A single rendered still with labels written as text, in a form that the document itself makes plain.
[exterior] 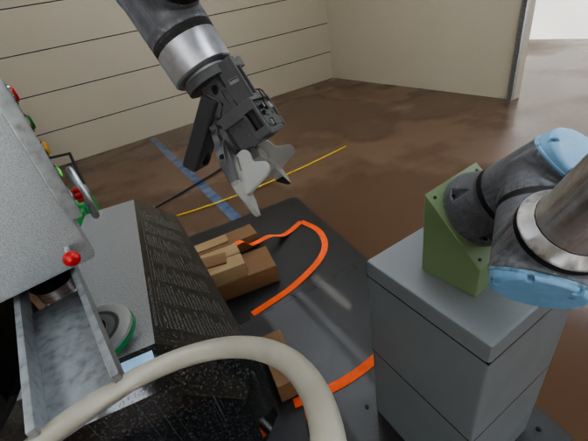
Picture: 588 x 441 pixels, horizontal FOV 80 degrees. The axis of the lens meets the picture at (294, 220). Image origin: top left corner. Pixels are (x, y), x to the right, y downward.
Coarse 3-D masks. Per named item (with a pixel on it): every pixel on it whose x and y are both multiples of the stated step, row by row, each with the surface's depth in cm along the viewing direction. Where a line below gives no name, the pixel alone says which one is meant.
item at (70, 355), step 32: (32, 320) 71; (64, 320) 69; (96, 320) 61; (32, 352) 61; (64, 352) 62; (96, 352) 61; (32, 384) 53; (64, 384) 56; (96, 384) 55; (32, 416) 47
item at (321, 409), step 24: (240, 336) 48; (168, 360) 51; (192, 360) 50; (264, 360) 43; (288, 360) 38; (120, 384) 51; (144, 384) 52; (312, 384) 33; (72, 408) 49; (96, 408) 49; (312, 408) 30; (336, 408) 31; (48, 432) 46; (312, 432) 28; (336, 432) 28
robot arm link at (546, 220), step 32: (544, 192) 58; (576, 192) 46; (512, 224) 59; (544, 224) 53; (576, 224) 48; (512, 256) 59; (544, 256) 54; (576, 256) 52; (512, 288) 61; (544, 288) 56; (576, 288) 54
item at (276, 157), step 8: (264, 144) 55; (272, 144) 55; (288, 144) 55; (256, 152) 55; (264, 152) 56; (272, 152) 56; (280, 152) 56; (288, 152) 56; (256, 160) 55; (264, 160) 55; (272, 160) 57; (280, 160) 57; (288, 160) 57; (272, 168) 57; (280, 168) 58; (280, 176) 58; (288, 184) 60
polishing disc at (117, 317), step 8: (104, 304) 101; (112, 304) 101; (120, 304) 100; (104, 312) 99; (112, 312) 98; (120, 312) 97; (128, 312) 97; (104, 320) 96; (112, 320) 95; (120, 320) 95; (128, 320) 94; (112, 328) 93; (120, 328) 92; (128, 328) 92; (112, 336) 90; (120, 336) 90; (112, 344) 88; (120, 344) 89
